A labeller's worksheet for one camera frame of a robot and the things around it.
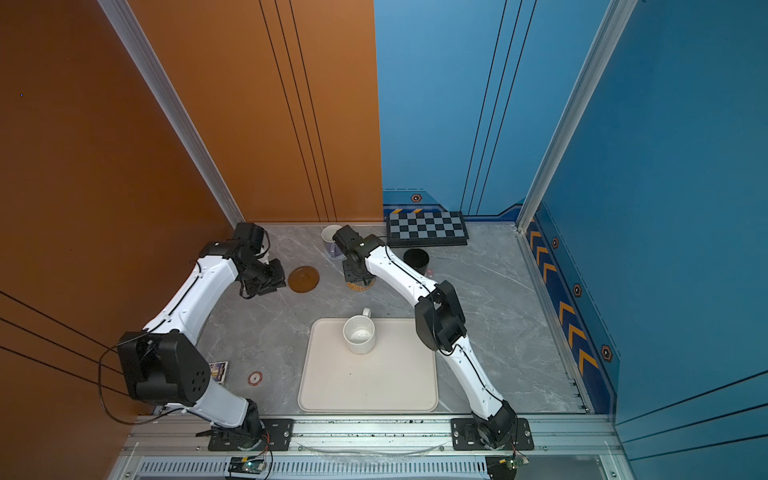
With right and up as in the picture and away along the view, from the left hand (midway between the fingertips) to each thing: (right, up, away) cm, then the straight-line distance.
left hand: (283, 280), depth 85 cm
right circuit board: (+58, -43, -15) cm, 74 cm away
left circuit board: (-4, -43, -14) cm, 45 cm away
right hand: (+19, +1, +10) cm, 22 cm away
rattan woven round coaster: (+19, -5, +16) cm, 26 cm away
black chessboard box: (+44, +17, +30) cm, 56 cm away
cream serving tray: (+33, -27, -2) cm, 43 cm away
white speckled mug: (+21, -17, +4) cm, 27 cm away
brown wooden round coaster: (0, -2, +19) cm, 19 cm away
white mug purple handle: (+10, +10, +18) cm, 23 cm away
